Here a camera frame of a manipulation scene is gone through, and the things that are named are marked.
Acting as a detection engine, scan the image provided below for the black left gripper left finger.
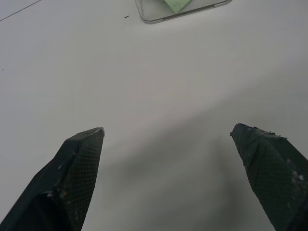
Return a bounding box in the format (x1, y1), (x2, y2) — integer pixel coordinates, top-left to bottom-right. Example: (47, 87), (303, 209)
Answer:
(0, 127), (105, 231)

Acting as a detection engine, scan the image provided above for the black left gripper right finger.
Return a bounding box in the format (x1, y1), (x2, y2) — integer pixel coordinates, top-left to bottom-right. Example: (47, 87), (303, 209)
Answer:
(230, 123), (308, 231)

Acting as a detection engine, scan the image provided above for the clear plastic tray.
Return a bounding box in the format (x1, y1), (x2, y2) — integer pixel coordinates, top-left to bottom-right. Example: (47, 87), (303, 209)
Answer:
(134, 0), (232, 24)

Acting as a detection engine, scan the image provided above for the green paper note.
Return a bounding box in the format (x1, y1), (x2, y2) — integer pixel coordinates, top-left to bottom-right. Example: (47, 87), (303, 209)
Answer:
(162, 0), (194, 13)

